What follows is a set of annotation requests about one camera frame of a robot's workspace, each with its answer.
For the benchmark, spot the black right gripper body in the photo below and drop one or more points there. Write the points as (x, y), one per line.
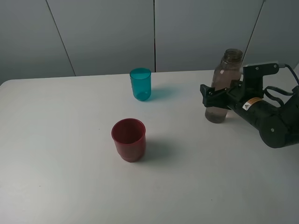
(247, 101)

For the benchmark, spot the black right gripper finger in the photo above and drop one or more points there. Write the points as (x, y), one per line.
(213, 98)
(236, 84)

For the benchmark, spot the smoky transparent plastic bottle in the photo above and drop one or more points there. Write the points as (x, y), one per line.
(224, 73)

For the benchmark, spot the teal transparent plastic cup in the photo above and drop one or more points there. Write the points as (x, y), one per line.
(141, 83)

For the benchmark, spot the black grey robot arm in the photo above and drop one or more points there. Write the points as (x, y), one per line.
(278, 126)

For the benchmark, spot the red plastic cup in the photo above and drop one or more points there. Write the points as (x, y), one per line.
(129, 139)

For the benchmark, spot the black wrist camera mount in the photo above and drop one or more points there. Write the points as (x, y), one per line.
(252, 83)

